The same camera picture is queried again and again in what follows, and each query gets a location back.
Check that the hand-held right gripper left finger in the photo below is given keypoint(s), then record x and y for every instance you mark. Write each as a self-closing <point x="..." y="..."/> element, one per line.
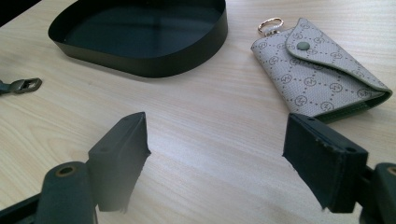
<point x="118" y="161"/>

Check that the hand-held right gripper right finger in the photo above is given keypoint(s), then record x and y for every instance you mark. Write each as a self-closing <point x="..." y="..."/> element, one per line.
<point x="323" y="161"/>

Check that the grey patterned key pouch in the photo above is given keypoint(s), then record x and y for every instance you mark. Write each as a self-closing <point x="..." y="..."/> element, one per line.
<point x="314" y="71"/>

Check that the black key rack with tray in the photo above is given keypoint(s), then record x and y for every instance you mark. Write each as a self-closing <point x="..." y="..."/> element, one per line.
<point x="140" y="34"/>

